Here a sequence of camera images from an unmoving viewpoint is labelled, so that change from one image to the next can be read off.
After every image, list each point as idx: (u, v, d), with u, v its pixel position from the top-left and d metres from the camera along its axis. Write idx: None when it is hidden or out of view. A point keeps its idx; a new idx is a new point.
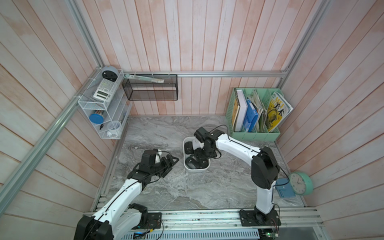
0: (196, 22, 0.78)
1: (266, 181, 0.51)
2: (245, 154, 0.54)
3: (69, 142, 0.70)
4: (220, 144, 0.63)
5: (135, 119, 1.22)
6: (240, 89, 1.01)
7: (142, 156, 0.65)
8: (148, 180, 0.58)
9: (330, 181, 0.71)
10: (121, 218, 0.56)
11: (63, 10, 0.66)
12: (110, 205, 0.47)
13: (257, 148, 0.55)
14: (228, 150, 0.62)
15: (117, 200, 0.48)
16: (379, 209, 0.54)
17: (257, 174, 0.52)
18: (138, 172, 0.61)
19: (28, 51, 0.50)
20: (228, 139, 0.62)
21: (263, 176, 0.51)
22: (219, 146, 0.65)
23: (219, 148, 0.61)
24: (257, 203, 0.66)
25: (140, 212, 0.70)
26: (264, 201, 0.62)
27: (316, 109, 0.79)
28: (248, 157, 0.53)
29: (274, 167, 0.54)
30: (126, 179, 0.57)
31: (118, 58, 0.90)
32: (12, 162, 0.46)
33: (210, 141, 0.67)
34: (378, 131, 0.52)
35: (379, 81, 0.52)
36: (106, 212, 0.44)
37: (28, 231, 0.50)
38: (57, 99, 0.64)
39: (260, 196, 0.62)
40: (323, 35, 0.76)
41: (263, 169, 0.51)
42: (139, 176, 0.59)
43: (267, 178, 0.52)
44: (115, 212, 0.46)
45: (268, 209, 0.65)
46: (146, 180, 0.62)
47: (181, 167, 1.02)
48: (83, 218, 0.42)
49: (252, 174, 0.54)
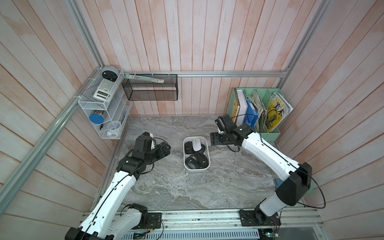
0: (196, 22, 0.78)
1: (295, 201, 0.46)
2: (279, 165, 0.47)
3: (69, 142, 0.70)
4: (249, 144, 0.54)
5: (135, 119, 1.22)
6: (240, 89, 1.01)
7: (136, 141, 0.56)
8: (141, 168, 0.55)
9: (330, 181, 0.71)
10: (121, 218, 0.56)
11: (63, 10, 0.66)
12: (97, 211, 0.42)
13: (296, 163, 0.47)
14: (258, 153, 0.53)
15: (105, 203, 0.43)
16: (379, 209, 0.54)
17: (286, 190, 0.46)
18: (129, 160, 0.52)
19: (28, 51, 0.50)
20: (261, 142, 0.52)
21: (295, 196, 0.44)
22: (248, 145, 0.55)
23: (246, 147, 0.56)
24: (262, 205, 0.65)
25: (140, 212, 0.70)
26: (273, 206, 0.60)
27: (316, 109, 0.79)
28: (283, 172, 0.46)
29: (307, 187, 0.48)
30: (116, 173, 0.49)
31: (119, 58, 0.90)
32: (12, 162, 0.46)
33: (237, 136, 0.57)
34: (378, 132, 0.54)
35: (379, 81, 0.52)
36: (94, 220, 0.40)
37: (28, 230, 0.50)
38: (57, 99, 0.64)
39: (269, 201, 0.60)
40: (323, 35, 0.76)
41: (298, 189, 0.44)
42: (131, 166, 0.51)
43: (297, 199, 0.46)
44: (103, 219, 0.41)
45: (271, 213, 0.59)
46: (139, 169, 0.53)
47: (181, 168, 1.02)
48: (71, 229, 0.38)
49: (280, 187, 0.48)
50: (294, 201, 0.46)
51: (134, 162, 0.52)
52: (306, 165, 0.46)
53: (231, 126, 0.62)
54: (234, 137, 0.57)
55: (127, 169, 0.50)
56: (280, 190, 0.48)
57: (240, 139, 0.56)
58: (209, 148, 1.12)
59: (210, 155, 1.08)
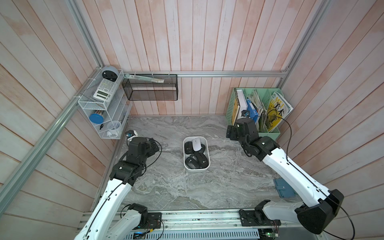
0: (196, 22, 0.78)
1: (320, 229, 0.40)
2: (306, 190, 0.43)
3: (69, 142, 0.70)
4: (273, 162, 0.49)
5: (135, 119, 1.22)
6: (240, 89, 1.01)
7: (129, 145, 0.52)
8: (137, 173, 0.52)
9: (330, 181, 0.71)
10: (120, 222, 0.56)
11: (63, 10, 0.66)
12: (91, 223, 0.40)
13: (325, 189, 0.42)
14: (282, 173, 0.48)
15: (98, 216, 0.41)
16: (379, 209, 0.54)
17: (310, 217, 0.43)
18: (123, 167, 0.49)
19: (28, 51, 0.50)
20: (286, 161, 0.48)
21: (321, 224, 0.41)
22: (271, 162, 0.50)
23: (268, 163, 0.52)
24: (266, 207, 0.64)
25: (140, 213, 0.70)
26: (279, 214, 0.58)
27: (316, 109, 0.79)
28: (312, 198, 0.41)
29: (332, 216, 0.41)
30: (109, 181, 0.47)
31: (119, 58, 0.90)
32: (12, 162, 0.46)
33: (258, 150, 0.52)
34: (378, 131, 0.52)
35: (379, 81, 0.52)
36: (87, 234, 0.39)
37: (28, 230, 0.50)
38: (57, 99, 0.64)
39: (277, 209, 0.58)
40: (323, 35, 0.76)
41: (327, 219, 0.43)
42: (125, 173, 0.48)
43: (323, 227, 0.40)
44: (97, 233, 0.40)
45: (273, 218, 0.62)
46: (134, 175, 0.50)
47: (181, 168, 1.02)
48: None
49: (302, 213, 0.45)
50: (318, 229, 0.42)
51: (129, 169, 0.49)
52: (337, 193, 0.41)
53: (253, 137, 0.57)
54: (256, 151, 0.52)
55: (121, 176, 0.48)
56: (302, 215, 0.45)
57: (262, 155, 0.51)
58: (209, 147, 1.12)
59: (210, 155, 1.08)
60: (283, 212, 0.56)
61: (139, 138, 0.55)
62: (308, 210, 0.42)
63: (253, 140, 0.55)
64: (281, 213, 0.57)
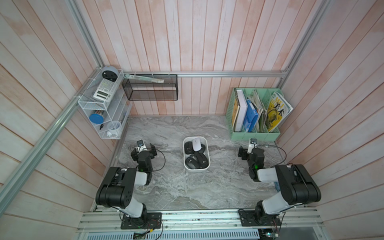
0: (196, 22, 0.78)
1: (289, 185, 0.48)
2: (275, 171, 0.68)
3: (69, 142, 0.70)
4: (261, 173, 0.68)
5: (135, 119, 1.22)
6: (240, 89, 1.01)
7: (139, 160, 0.72)
8: (149, 177, 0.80)
9: (330, 180, 0.71)
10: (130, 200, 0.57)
11: (63, 10, 0.66)
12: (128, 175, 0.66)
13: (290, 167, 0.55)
14: (268, 178, 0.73)
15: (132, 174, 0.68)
16: (379, 209, 0.54)
17: (283, 184, 0.50)
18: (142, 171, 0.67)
19: (28, 51, 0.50)
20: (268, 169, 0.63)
21: (286, 180, 0.49)
22: (260, 177, 0.69)
23: (260, 180, 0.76)
24: (266, 201, 0.65)
25: (141, 205, 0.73)
26: (274, 204, 0.60)
27: (316, 109, 0.79)
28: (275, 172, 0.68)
29: (304, 184, 0.48)
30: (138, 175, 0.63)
31: (119, 58, 0.90)
32: (12, 162, 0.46)
33: (253, 177, 0.74)
34: (378, 131, 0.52)
35: (379, 81, 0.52)
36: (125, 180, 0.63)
37: (28, 231, 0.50)
38: (57, 100, 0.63)
39: (272, 197, 0.60)
40: (323, 34, 0.76)
41: (285, 173, 0.51)
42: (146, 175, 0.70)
43: (289, 183, 0.48)
44: None
45: (271, 212, 0.66)
46: (149, 177, 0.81)
47: (181, 168, 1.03)
48: (110, 169, 0.51)
49: (281, 188, 0.51)
50: (289, 186, 0.48)
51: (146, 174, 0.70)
52: (299, 165, 0.53)
53: (257, 165, 0.76)
54: (253, 176, 0.74)
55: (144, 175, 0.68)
56: (283, 188, 0.50)
57: (256, 179, 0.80)
58: (209, 148, 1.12)
59: (210, 155, 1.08)
60: (277, 199, 0.57)
61: (144, 153, 0.73)
62: (279, 180, 0.52)
63: (255, 168, 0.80)
64: (277, 201, 0.57)
